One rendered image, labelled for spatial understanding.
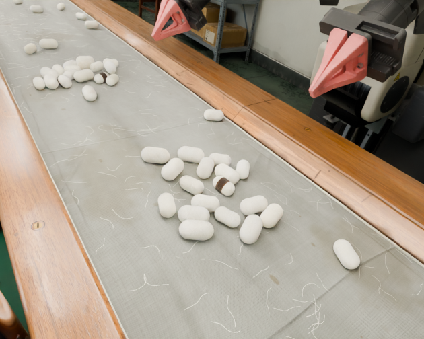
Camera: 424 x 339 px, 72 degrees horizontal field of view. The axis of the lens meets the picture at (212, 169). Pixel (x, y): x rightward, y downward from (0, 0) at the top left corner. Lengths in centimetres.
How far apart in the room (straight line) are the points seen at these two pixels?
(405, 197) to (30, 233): 43
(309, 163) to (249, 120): 13
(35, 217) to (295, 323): 26
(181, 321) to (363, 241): 23
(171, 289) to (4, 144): 27
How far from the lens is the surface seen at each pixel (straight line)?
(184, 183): 36
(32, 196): 35
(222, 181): 37
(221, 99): 57
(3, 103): 53
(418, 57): 93
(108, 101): 57
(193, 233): 31
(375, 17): 44
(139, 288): 29
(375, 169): 48
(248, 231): 31
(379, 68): 44
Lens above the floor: 100
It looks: 39 degrees down
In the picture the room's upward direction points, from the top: 9 degrees clockwise
